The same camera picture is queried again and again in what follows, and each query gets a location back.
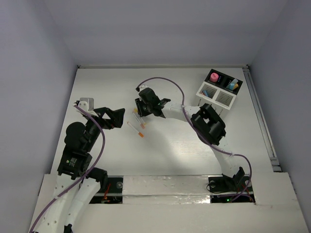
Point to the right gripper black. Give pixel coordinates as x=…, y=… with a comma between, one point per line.
x=141, y=111

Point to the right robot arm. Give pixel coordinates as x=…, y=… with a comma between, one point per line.
x=208, y=125

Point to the black and white organizer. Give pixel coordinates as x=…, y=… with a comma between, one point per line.
x=220, y=97

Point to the pink tip marker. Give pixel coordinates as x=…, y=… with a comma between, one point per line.
x=139, y=122

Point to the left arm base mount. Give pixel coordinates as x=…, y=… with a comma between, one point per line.
x=111, y=193

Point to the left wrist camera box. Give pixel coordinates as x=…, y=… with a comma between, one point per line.
x=86, y=104

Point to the orange tip marker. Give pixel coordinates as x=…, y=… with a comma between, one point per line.
x=135, y=129

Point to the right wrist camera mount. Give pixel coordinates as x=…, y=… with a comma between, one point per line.
x=141, y=87

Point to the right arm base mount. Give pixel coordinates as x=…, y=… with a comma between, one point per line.
x=237, y=189

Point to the yellow tip marker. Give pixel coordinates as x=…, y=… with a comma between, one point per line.
x=136, y=112

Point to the pink glue stick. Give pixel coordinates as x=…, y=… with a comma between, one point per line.
x=214, y=77

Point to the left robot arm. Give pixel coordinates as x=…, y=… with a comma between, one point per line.
x=77, y=180

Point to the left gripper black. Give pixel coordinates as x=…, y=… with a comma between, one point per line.
x=102, y=119

